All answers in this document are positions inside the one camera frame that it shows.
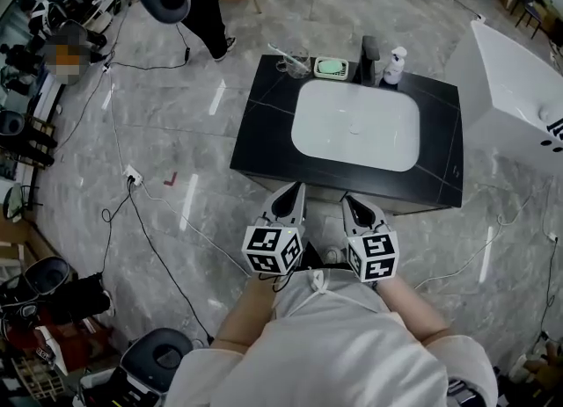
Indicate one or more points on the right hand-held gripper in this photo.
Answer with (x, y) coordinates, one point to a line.
(371, 253)

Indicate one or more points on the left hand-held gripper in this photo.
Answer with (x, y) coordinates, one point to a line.
(268, 249)

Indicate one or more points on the clear glass cup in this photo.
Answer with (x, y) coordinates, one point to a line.
(298, 67)

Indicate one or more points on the white toothbrush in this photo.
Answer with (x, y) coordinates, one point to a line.
(281, 52)

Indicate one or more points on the person's right forearm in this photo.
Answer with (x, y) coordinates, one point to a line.
(411, 308)

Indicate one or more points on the person's left forearm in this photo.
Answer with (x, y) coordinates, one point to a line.
(246, 313)

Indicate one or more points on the vanity cabinet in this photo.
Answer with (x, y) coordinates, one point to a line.
(325, 192)

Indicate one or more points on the person's white shoe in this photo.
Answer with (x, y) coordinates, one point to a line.
(332, 255)

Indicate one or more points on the black marble vanity top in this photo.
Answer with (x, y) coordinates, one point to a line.
(264, 133)

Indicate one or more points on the white sink basin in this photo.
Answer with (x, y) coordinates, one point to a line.
(356, 124)

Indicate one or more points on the red floor tape mark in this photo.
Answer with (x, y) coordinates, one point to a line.
(170, 180)

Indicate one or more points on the person's white shirt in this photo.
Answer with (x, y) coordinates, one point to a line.
(330, 352)

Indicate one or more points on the green soap dish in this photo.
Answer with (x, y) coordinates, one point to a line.
(331, 67)

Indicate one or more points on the white pump bottle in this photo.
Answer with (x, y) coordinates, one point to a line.
(395, 69)

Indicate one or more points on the black faucet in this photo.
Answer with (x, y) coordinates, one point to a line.
(370, 55)

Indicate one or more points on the white power strip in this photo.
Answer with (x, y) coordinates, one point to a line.
(133, 175)

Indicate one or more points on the white bathtub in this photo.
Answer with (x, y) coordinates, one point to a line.
(501, 89)

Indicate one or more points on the dark metal chair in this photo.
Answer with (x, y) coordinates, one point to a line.
(530, 5)

